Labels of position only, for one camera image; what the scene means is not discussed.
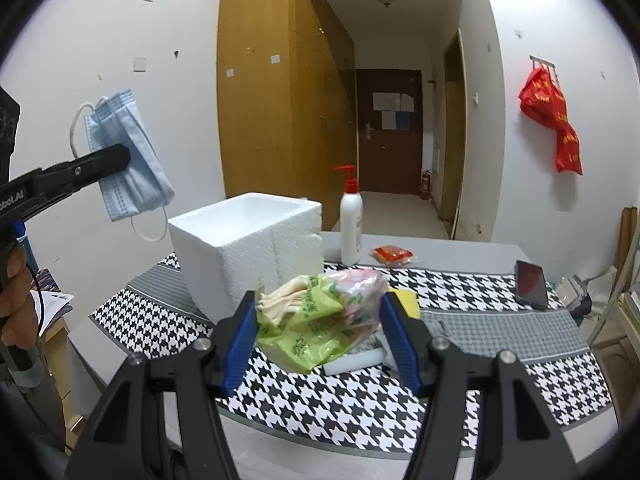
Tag white rectangular block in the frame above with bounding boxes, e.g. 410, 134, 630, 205
322, 347, 389, 376

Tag black smartphone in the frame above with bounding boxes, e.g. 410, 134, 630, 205
514, 260, 551, 311

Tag wooden wardrobe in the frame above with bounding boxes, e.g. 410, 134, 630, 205
216, 0, 357, 233

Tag green plastic bag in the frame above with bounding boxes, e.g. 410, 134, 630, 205
255, 272, 388, 374

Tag white foam box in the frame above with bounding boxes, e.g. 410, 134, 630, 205
168, 191, 324, 322

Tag blue face mask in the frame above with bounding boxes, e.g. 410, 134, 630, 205
70, 91, 177, 241

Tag white plastic bag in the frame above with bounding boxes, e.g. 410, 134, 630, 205
554, 272, 594, 319

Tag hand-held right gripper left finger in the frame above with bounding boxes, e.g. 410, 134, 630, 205
65, 289, 259, 480

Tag red hanging bag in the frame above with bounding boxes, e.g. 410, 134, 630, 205
518, 66, 584, 176

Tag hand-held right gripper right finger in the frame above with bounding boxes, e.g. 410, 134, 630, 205
378, 290, 581, 480

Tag white pump lotion bottle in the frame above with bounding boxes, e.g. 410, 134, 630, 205
334, 165, 364, 266

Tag white paper booklet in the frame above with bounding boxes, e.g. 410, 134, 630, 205
30, 288, 76, 337

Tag yellow sponge cloth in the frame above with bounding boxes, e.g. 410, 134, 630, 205
387, 287, 421, 321

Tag brown door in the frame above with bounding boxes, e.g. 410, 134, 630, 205
355, 69, 424, 195

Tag white metal bed frame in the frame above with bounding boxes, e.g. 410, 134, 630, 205
589, 260, 640, 361

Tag red snack packet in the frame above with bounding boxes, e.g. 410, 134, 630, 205
370, 245, 416, 266

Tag pink clear plastic bag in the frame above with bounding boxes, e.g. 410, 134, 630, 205
325, 269, 390, 347

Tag person's grey trousers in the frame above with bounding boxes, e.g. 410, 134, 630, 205
0, 385, 68, 461

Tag person's left hand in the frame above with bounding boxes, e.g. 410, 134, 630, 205
0, 245, 39, 349

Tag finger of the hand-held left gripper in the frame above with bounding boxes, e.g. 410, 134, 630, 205
22, 143, 132, 218

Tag wooden boards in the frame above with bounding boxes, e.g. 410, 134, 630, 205
617, 207, 640, 282

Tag wooden side door frame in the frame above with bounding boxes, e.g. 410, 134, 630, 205
442, 29, 469, 241

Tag houndstooth tablecloth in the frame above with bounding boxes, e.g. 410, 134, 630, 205
90, 252, 614, 461

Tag beige cloth gloves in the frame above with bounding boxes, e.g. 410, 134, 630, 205
256, 275, 321, 322

